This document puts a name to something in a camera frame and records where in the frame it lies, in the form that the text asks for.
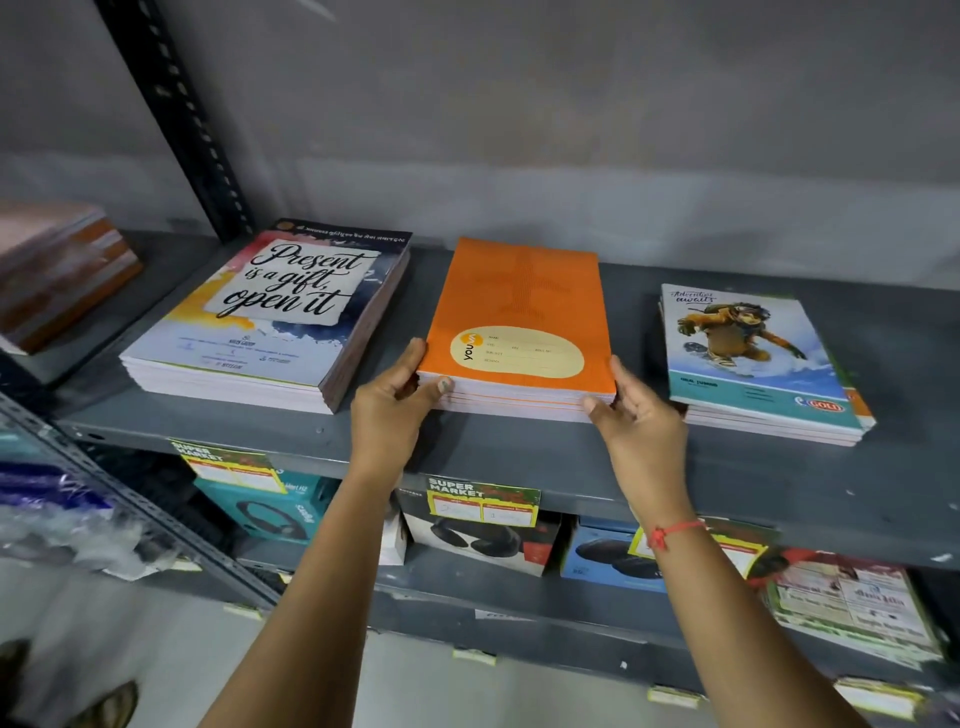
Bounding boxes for person's right hand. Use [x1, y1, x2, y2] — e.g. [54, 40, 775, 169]
[581, 354, 697, 530]

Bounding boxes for person's left hand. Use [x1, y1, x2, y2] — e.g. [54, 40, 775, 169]
[348, 337, 456, 485]

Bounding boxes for green coffee notebook stack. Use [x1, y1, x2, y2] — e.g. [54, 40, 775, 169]
[659, 296, 877, 449]

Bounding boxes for grey metal shelf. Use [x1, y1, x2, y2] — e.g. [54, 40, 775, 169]
[56, 0, 960, 728]

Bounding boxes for snowboarder cover notebook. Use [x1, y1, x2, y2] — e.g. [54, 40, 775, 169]
[659, 283, 865, 433]

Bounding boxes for Present is a gift notebooks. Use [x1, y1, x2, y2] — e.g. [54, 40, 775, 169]
[119, 218, 412, 415]

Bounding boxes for orange notebook stack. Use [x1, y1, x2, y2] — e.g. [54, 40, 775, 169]
[416, 237, 618, 424]

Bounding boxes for person's right forearm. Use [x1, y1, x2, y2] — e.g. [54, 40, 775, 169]
[652, 524, 871, 728]

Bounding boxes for person's left forearm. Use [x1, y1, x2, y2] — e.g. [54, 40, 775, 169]
[198, 476, 406, 728]

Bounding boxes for white purple product box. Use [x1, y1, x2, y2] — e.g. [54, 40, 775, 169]
[378, 509, 410, 566]

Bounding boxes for blue headphone box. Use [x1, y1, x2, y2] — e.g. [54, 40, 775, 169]
[560, 517, 669, 594]

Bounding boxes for black headphone box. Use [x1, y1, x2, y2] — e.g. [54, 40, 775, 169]
[397, 487, 564, 577]

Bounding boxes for teal headphone box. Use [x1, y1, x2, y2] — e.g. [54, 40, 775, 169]
[193, 468, 339, 545]

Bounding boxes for red black product box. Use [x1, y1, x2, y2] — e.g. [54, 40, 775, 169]
[746, 547, 817, 590]

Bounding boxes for stack of printed paper cards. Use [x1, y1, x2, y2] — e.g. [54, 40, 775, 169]
[764, 551, 946, 665]

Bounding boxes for grey metal rack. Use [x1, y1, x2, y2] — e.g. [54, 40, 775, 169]
[0, 224, 279, 610]

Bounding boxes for blue print plastic packet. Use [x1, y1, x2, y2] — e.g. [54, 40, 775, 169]
[0, 458, 114, 517]

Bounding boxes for brown shoe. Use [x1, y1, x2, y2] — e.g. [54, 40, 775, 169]
[63, 678, 140, 728]

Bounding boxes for red thread bracelet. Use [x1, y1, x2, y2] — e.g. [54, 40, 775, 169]
[646, 518, 708, 553]

